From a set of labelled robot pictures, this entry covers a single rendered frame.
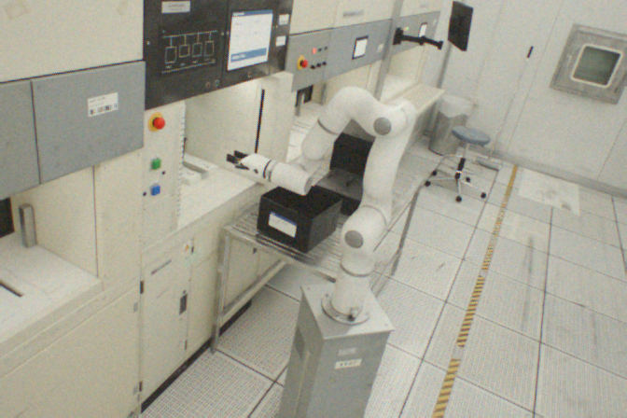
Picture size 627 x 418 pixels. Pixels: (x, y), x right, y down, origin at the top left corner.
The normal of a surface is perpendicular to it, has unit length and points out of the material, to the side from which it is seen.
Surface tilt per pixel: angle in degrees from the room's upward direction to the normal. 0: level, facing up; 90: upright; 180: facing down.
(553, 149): 90
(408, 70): 90
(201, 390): 0
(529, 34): 90
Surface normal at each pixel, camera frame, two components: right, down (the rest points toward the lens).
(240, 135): -0.44, 0.33
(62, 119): 0.88, 0.33
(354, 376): 0.31, 0.47
